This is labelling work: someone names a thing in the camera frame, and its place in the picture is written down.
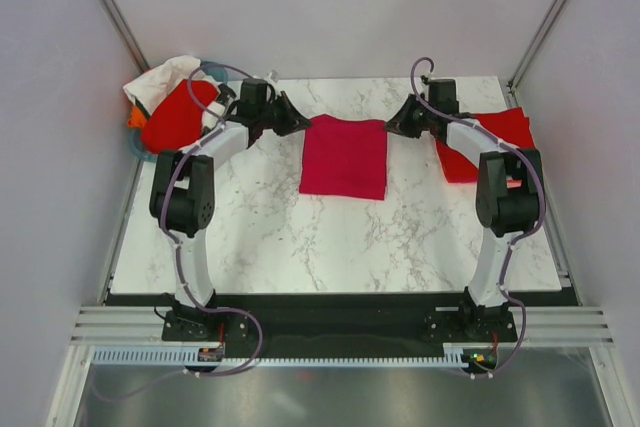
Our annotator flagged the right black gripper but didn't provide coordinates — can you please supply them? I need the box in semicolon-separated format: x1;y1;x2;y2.
384;94;436;140

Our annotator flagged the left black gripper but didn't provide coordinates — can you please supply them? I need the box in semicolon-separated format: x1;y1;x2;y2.
259;92;312;138

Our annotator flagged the magenta t shirt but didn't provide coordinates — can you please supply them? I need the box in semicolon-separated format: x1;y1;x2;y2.
299;114;388;201

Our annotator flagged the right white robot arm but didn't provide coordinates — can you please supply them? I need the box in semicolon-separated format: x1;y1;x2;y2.
385;75;546;341

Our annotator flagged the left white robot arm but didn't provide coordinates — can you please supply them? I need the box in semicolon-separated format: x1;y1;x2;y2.
149;78;312;342

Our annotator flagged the black white garment in basket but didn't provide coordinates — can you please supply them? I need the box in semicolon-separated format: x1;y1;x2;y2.
202;83;236;135

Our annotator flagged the folded red t shirt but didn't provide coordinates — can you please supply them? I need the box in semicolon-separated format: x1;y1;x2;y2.
435;107;535;184

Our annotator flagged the red t shirt in basket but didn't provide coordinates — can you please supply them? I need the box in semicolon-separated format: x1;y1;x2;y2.
141;80;208;154

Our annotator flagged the folded orange t shirt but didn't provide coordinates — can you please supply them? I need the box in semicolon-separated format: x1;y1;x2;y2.
507;177;526;189

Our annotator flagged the white t shirt in basket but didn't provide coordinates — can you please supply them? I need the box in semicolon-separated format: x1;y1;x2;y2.
123;55;201;115

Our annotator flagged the orange garment in basket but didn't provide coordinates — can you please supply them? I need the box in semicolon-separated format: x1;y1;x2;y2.
126;104;148;129

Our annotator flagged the teal laundry basket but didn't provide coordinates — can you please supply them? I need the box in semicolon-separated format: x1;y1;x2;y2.
127;60;228;162

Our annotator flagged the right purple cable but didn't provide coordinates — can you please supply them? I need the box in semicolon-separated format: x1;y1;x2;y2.
409;57;529;381

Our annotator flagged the purple cable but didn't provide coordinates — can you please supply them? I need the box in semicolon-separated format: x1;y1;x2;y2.
409;57;529;381
163;64;265;381

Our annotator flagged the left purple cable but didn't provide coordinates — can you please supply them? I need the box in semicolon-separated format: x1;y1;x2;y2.
163;64;265;381

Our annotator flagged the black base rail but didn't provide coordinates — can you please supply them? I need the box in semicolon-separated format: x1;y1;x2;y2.
159;290;521;359

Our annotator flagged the right aluminium frame post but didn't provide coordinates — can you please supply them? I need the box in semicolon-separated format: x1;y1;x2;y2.
506;0;570;93

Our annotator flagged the aluminium frame post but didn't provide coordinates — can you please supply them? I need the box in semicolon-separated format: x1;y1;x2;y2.
98;0;149;72
506;0;570;93

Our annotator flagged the left aluminium frame post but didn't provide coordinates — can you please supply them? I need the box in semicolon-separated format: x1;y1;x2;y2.
98;0;149;72

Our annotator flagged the white slotted cable duct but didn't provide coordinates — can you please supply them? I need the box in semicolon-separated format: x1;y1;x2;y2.
91;345;498;368

